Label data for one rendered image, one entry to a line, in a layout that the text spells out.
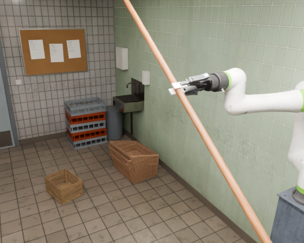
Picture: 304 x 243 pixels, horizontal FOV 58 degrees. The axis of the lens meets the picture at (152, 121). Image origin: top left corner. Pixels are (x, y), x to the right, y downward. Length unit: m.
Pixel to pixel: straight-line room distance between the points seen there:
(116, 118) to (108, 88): 0.72
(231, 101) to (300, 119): 0.49
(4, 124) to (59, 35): 1.72
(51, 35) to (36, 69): 0.60
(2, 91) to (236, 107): 4.13
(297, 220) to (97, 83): 4.22
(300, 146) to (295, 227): 0.46
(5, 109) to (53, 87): 0.84
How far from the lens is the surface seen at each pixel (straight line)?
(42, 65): 4.98
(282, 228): 1.93
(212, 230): 3.28
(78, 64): 5.10
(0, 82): 4.97
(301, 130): 1.78
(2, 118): 5.13
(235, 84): 1.39
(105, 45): 5.23
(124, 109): 4.27
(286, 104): 1.49
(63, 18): 5.00
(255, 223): 1.05
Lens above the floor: 2.18
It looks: 22 degrees down
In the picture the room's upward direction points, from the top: 1 degrees clockwise
